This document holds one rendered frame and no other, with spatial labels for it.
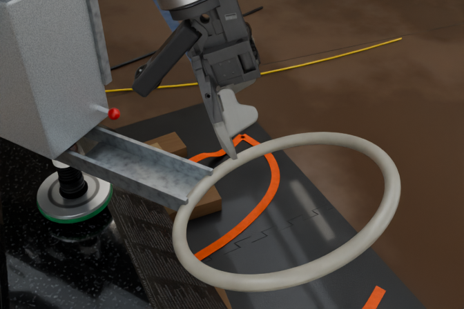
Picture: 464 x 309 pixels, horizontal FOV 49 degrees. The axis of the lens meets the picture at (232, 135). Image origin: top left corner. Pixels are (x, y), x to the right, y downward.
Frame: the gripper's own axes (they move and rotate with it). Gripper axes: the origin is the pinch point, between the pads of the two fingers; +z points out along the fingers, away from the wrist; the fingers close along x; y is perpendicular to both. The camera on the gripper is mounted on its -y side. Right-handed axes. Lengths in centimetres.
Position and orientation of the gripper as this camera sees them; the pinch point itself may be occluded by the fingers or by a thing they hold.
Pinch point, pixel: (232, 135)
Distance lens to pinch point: 73.4
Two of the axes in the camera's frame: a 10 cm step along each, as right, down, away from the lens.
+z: 3.3, 8.3, 4.5
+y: 9.4, -2.8, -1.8
